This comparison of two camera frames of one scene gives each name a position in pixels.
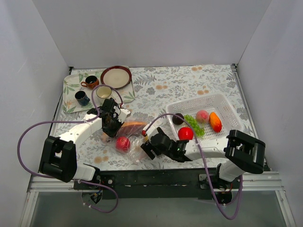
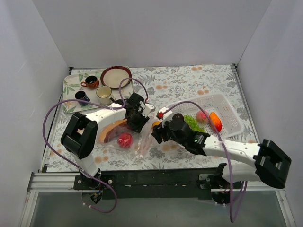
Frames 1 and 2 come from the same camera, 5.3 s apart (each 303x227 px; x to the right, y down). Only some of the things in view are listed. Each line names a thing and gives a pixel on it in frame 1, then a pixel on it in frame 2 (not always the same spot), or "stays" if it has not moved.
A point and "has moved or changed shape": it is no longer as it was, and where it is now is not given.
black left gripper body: x=111 y=127 → x=138 y=121
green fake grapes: x=198 y=131 stays
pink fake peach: x=202 y=116 stays
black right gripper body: x=151 y=146 → x=160 y=133
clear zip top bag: x=129 y=140 stays
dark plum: x=177 y=120 stays
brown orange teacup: x=91 y=82 stays
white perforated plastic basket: x=217 y=103 stays
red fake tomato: x=123 y=143 has moved or changed shape
